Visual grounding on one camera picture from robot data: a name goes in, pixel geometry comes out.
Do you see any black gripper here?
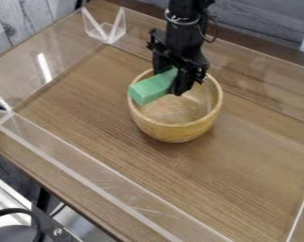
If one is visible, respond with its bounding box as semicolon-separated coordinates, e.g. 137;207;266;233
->
148;13;209;96

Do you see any green rectangular block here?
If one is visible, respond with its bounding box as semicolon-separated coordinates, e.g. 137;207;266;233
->
128;67;177;106

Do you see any brown wooden bowl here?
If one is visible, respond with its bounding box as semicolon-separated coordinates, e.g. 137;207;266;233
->
128;76;222;143

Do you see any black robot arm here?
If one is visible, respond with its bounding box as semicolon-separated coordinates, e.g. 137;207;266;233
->
148;0;216;95

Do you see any black table leg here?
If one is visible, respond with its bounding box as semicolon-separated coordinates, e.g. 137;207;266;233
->
36;188;52;213

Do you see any clear acrylic barrier wall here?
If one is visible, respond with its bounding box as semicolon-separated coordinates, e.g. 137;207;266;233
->
0;0;304;242

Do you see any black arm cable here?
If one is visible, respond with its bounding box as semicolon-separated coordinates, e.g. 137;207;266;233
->
197;15;221;44

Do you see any clear acrylic corner bracket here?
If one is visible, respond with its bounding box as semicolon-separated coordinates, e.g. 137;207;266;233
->
81;8;126;44

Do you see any black metal base plate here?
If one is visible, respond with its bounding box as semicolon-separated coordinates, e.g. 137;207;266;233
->
32;207;82;242

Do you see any black cable loop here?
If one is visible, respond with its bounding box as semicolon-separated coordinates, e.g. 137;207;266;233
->
0;207;45;242

